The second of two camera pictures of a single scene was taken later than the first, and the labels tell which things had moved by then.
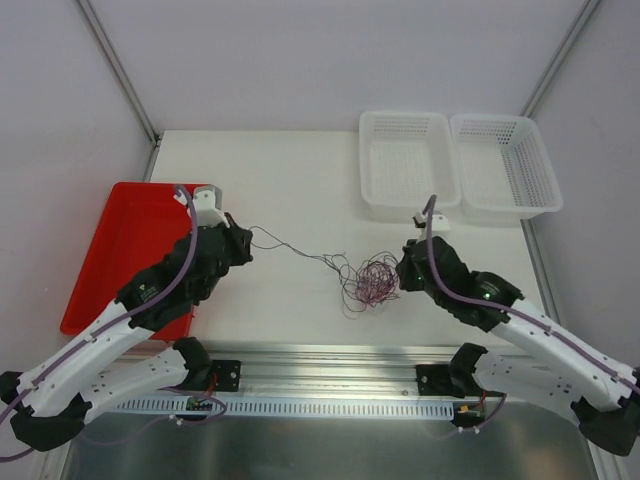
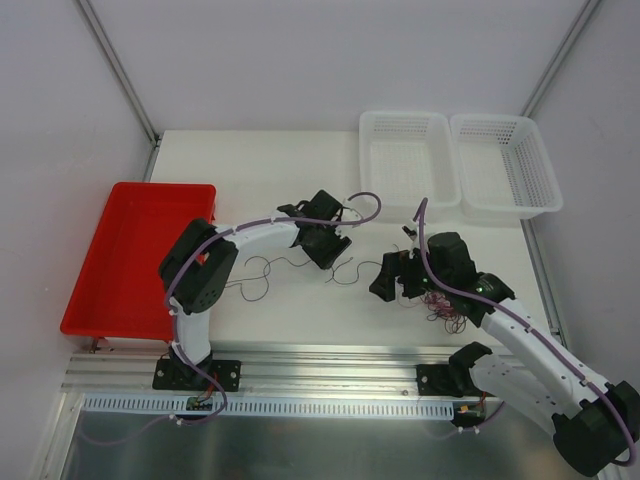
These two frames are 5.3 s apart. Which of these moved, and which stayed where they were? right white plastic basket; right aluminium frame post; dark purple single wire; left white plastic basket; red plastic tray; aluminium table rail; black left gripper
Moved: dark purple single wire; black left gripper
Stayed: right white plastic basket; aluminium table rail; red plastic tray; left white plastic basket; right aluminium frame post
